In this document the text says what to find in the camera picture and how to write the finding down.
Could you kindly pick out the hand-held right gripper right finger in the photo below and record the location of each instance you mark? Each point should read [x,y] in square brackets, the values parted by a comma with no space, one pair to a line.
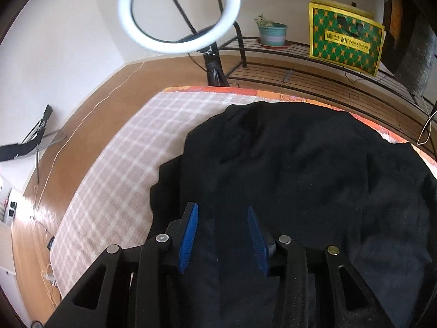
[257,242]

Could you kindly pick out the white power strip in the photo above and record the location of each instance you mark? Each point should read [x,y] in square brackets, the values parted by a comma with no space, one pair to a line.
[8,198]

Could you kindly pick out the teal plant pot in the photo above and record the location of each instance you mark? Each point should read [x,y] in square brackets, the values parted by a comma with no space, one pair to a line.
[273,36]

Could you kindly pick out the black tripod stand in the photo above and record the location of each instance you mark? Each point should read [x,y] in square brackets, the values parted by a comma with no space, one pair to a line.
[213,68]

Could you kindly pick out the grey knit cloth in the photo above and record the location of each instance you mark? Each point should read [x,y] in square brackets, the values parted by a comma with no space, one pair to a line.
[416,61]

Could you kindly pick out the checked beige blanket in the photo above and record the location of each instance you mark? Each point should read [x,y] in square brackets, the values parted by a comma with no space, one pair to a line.
[119,164]

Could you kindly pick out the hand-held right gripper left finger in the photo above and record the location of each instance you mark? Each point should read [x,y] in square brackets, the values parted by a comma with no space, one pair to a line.
[189,235]

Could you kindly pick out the black garment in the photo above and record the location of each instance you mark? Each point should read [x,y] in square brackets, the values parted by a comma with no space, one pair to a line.
[290,164]

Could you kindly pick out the orange cloth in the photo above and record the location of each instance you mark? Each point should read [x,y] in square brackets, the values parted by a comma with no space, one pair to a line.
[396,13]

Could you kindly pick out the green yellow cardboard box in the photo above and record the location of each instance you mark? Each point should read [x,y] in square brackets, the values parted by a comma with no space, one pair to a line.
[341,27]

